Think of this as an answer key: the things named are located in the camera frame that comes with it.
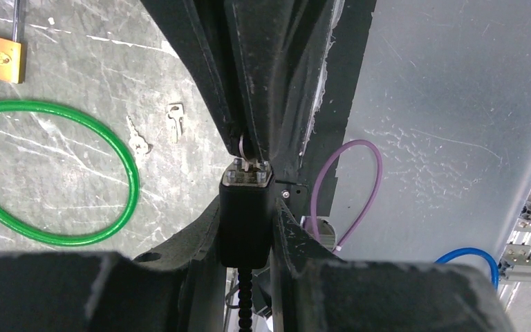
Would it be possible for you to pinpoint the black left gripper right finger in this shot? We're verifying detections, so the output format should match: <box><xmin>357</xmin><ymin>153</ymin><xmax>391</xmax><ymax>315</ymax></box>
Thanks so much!
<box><xmin>270</xmin><ymin>201</ymin><xmax>511</xmax><ymax>331</ymax></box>

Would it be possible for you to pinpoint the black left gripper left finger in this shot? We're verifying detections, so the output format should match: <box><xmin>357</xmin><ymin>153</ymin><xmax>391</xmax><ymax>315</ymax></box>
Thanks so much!
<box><xmin>0</xmin><ymin>200</ymin><xmax>225</xmax><ymax>331</ymax></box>

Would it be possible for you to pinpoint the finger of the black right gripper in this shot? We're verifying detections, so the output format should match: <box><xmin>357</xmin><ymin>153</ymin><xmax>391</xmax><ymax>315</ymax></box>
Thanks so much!
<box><xmin>225</xmin><ymin>1</ymin><xmax>332</xmax><ymax>161</ymax></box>
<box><xmin>142</xmin><ymin>0</ymin><xmax>243</xmax><ymax>156</ymax></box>

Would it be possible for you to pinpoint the silver key bunch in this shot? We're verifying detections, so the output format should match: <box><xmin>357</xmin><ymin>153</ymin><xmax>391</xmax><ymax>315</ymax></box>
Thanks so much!
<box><xmin>166</xmin><ymin>103</ymin><xmax>185</xmax><ymax>144</ymax></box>

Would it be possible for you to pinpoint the small silver key pair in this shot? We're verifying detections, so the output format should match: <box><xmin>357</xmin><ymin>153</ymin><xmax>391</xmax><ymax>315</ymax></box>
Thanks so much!
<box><xmin>126</xmin><ymin>115</ymin><xmax>151</xmax><ymax>156</ymax></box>

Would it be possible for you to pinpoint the brass padlock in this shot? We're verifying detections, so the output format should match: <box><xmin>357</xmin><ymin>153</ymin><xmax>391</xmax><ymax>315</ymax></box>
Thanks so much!
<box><xmin>0</xmin><ymin>0</ymin><xmax>26</xmax><ymax>84</ymax></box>

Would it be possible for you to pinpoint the green cable lock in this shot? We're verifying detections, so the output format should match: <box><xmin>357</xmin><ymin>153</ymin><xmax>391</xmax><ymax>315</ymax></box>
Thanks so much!
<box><xmin>0</xmin><ymin>100</ymin><xmax>140</xmax><ymax>247</ymax></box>

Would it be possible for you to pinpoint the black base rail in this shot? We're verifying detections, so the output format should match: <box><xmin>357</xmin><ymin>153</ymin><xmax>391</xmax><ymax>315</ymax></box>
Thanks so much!
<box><xmin>272</xmin><ymin>0</ymin><xmax>379</xmax><ymax>219</ymax></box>

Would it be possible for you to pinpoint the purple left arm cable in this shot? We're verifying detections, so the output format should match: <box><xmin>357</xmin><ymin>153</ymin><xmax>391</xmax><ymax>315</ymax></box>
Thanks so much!
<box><xmin>303</xmin><ymin>139</ymin><xmax>384</xmax><ymax>255</ymax></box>

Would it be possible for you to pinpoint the blue cable lock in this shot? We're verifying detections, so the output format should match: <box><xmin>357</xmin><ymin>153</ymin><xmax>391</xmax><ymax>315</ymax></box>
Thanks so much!
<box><xmin>434</xmin><ymin>247</ymin><xmax>500</xmax><ymax>291</ymax></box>

